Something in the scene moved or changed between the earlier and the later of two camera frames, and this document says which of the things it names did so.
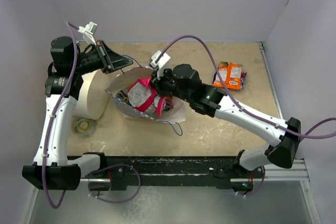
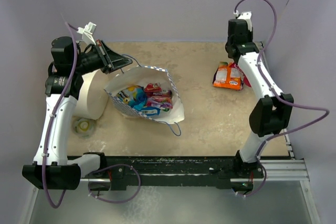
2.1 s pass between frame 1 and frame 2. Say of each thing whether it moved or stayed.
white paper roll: stayed
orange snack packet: stayed
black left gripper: stayed
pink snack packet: moved
